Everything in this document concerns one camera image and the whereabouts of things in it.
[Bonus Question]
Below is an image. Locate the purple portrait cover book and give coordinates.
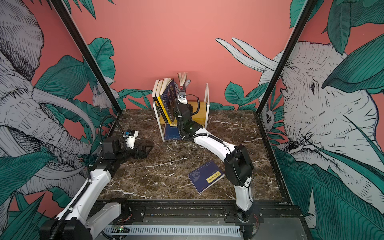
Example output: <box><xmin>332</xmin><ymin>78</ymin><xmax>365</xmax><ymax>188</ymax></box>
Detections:
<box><xmin>163</xmin><ymin>78</ymin><xmax>177</xmax><ymax>122</ymax></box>

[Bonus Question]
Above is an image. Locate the blue book yellow label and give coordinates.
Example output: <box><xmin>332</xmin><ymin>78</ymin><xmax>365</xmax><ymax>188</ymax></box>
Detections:
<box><xmin>188</xmin><ymin>161</ymin><xmax>225</xmax><ymax>194</ymax></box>
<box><xmin>164</xmin><ymin>125</ymin><xmax>182</xmax><ymax>141</ymax></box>

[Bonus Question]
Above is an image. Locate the dark wolf eye book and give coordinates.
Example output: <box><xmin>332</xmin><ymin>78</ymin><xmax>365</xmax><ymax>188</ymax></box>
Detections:
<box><xmin>178</xmin><ymin>72</ymin><xmax>188</xmax><ymax>91</ymax></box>

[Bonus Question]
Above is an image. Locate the yellow cartoon cover book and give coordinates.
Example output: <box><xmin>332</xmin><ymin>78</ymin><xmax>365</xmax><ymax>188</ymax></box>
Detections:
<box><xmin>157</xmin><ymin>78</ymin><xmax>172</xmax><ymax>124</ymax></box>

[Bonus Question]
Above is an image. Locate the black book with gold title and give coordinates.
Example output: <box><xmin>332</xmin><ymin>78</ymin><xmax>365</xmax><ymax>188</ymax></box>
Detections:
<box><xmin>152</xmin><ymin>80</ymin><xmax>169</xmax><ymax>124</ymax></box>

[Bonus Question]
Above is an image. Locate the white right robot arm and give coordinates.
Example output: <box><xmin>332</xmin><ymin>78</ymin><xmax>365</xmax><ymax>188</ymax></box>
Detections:
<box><xmin>174</xmin><ymin>99</ymin><xmax>254</xmax><ymax>222</ymax></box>

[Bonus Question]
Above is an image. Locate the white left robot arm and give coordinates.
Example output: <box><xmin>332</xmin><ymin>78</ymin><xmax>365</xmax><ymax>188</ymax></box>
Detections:
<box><xmin>39</xmin><ymin>136</ymin><xmax>153</xmax><ymax>240</ymax></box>

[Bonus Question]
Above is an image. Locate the white wooden book rack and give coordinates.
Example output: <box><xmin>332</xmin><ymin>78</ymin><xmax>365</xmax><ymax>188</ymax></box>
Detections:
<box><xmin>153</xmin><ymin>83</ymin><xmax>210</xmax><ymax>142</ymax></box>

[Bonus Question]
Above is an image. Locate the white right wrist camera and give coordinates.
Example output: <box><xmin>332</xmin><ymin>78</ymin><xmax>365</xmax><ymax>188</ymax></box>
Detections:
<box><xmin>178</xmin><ymin>91</ymin><xmax>188</xmax><ymax>105</ymax></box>

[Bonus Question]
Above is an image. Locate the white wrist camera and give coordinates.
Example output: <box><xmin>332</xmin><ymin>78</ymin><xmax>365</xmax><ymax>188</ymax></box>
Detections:
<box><xmin>178</xmin><ymin>91</ymin><xmax>188</xmax><ymax>105</ymax></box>
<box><xmin>124</xmin><ymin>130</ymin><xmax>139</xmax><ymax>149</ymax></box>

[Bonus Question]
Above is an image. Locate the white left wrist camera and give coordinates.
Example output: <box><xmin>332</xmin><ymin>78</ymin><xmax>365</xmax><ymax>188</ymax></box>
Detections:
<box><xmin>124</xmin><ymin>130</ymin><xmax>139</xmax><ymax>149</ymax></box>

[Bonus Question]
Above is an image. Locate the white slotted cable duct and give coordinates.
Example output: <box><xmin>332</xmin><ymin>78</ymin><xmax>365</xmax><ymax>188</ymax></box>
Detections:
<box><xmin>104</xmin><ymin>225</ymin><xmax>242</xmax><ymax>238</ymax></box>

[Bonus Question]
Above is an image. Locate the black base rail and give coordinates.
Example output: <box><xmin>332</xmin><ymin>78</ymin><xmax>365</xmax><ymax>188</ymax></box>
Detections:
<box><xmin>90</xmin><ymin>198</ymin><xmax>304</xmax><ymax>223</ymax></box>

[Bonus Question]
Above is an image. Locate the black corner frame post left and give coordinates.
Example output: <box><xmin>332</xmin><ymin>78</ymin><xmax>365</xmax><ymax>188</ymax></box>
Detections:
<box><xmin>49</xmin><ymin>0</ymin><xmax>122</xmax><ymax>113</ymax></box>

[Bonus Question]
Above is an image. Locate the black corner frame post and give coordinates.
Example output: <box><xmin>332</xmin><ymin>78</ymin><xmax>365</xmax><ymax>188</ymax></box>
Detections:
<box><xmin>49</xmin><ymin>0</ymin><xmax>122</xmax><ymax>113</ymax></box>
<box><xmin>255</xmin><ymin>0</ymin><xmax>318</xmax><ymax>115</ymax></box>

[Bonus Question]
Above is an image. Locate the black corner frame post right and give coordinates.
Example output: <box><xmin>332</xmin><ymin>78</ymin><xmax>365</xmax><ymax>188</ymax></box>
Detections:
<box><xmin>255</xmin><ymin>0</ymin><xmax>318</xmax><ymax>115</ymax></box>

